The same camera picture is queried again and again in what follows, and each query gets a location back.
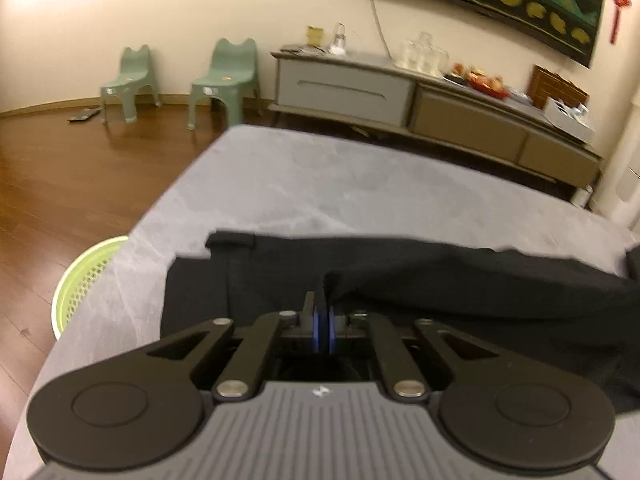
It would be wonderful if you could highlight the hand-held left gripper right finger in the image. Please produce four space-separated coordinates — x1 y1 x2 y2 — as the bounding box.
327 307 493 403

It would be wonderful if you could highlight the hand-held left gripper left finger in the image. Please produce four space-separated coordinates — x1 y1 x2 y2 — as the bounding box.
145 290 326 402

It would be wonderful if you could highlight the green plastic laundry basket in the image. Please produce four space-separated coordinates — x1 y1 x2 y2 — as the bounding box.
51 236 132 341

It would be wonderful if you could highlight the grey and brown TV cabinet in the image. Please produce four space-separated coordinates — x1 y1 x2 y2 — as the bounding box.
267 49 603 196

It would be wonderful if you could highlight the white floor air conditioner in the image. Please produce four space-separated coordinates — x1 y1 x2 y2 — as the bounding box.
587 105 640 241

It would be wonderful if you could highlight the set of clear glass cups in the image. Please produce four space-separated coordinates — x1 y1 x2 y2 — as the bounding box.
395 32 449 73

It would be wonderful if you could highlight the grey hanging cable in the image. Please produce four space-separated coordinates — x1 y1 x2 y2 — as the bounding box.
367 0 393 58

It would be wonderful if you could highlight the black garment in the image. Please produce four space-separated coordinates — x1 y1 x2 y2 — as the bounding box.
160 230 640 416

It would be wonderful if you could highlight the red plate of fruit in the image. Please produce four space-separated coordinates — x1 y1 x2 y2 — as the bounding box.
445 62 511 97

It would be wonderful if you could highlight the green plastic child chair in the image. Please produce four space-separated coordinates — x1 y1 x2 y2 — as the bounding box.
187 37 261 131
100 45 162 126

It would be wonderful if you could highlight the white cardboard box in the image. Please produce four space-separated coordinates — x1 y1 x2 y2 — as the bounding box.
542 97 597 142

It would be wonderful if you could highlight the small clear white bottle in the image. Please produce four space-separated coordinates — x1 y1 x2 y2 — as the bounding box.
327 22 348 56

